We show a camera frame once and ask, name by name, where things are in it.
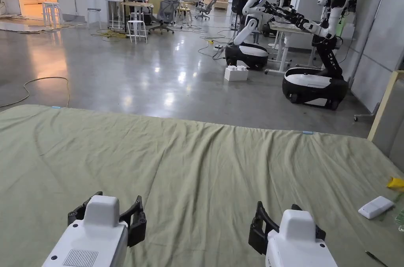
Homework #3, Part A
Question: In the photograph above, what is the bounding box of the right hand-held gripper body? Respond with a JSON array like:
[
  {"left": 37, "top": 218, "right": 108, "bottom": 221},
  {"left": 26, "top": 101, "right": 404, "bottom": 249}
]
[{"left": 265, "top": 209, "right": 338, "bottom": 267}]

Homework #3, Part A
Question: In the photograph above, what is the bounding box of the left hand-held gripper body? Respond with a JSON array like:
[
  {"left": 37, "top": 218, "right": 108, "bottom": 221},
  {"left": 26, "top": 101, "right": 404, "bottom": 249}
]
[{"left": 41, "top": 195, "right": 130, "bottom": 267}]

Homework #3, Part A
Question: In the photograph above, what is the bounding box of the thin green pen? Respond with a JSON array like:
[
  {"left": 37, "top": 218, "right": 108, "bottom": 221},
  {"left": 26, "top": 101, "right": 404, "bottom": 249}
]
[{"left": 365, "top": 250, "right": 389, "bottom": 267}]

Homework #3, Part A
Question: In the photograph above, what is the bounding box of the flat white box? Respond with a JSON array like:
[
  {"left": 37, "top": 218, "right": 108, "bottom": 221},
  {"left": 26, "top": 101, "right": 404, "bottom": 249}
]
[{"left": 358, "top": 196, "right": 395, "bottom": 219}]

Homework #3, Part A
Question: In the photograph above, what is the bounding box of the bed with pale green sheet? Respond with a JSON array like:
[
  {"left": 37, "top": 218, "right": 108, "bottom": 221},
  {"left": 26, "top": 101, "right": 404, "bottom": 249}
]
[{"left": 0, "top": 104, "right": 404, "bottom": 267}]

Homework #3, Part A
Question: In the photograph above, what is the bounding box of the white foam block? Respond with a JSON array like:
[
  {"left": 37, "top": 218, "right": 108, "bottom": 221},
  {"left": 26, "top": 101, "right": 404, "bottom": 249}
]
[{"left": 224, "top": 65, "right": 249, "bottom": 82}]

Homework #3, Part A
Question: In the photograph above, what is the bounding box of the white round stool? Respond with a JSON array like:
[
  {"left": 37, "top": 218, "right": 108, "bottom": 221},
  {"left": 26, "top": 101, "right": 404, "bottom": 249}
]
[{"left": 127, "top": 20, "right": 148, "bottom": 45}]

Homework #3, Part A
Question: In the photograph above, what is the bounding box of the dark-topped white stool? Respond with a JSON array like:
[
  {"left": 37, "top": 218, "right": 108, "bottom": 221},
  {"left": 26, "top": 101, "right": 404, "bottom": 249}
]
[{"left": 86, "top": 8, "right": 102, "bottom": 30}]

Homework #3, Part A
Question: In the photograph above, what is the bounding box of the stack of white stools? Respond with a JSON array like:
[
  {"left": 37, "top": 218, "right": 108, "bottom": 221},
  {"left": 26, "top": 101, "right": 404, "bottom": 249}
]
[{"left": 42, "top": 2, "right": 62, "bottom": 27}]

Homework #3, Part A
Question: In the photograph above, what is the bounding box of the white desk, wooden top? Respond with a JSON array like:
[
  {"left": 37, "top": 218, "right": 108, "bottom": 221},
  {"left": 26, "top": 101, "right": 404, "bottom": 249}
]
[{"left": 264, "top": 22, "right": 318, "bottom": 75}]

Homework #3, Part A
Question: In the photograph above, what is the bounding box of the black humanoid robot, wheeled base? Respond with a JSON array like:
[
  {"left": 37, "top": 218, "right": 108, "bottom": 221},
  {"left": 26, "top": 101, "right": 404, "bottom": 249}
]
[{"left": 265, "top": 0, "right": 359, "bottom": 111}]

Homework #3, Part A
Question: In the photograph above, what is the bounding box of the grey mesh office chair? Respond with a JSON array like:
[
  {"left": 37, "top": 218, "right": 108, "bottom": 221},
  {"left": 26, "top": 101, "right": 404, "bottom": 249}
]
[
  {"left": 148, "top": 0, "right": 179, "bottom": 35},
  {"left": 194, "top": 0, "right": 218, "bottom": 21}
]

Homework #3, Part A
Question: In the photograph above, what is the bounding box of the yellow stool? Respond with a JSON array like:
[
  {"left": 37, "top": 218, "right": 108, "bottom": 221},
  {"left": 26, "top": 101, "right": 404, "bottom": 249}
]
[{"left": 178, "top": 7, "right": 193, "bottom": 22}]

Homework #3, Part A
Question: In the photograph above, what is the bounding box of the white humanoid robot, wheeled base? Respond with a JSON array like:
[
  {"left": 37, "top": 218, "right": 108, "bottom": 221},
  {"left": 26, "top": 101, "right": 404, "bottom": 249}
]
[{"left": 225, "top": 0, "right": 278, "bottom": 71}]

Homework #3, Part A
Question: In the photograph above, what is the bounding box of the long yellow floor cable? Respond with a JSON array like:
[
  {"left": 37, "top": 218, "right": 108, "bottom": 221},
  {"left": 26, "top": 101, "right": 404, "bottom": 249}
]
[{"left": 0, "top": 77, "right": 70, "bottom": 108}]

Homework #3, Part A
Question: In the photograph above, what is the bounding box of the pale wooden frame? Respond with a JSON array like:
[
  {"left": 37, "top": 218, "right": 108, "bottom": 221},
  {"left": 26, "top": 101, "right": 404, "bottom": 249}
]
[{"left": 367, "top": 70, "right": 404, "bottom": 142}]

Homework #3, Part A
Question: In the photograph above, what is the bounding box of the yellow cable bundle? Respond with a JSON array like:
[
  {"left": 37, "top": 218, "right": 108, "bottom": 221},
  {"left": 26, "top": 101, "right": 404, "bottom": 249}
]
[{"left": 95, "top": 28, "right": 131, "bottom": 42}]

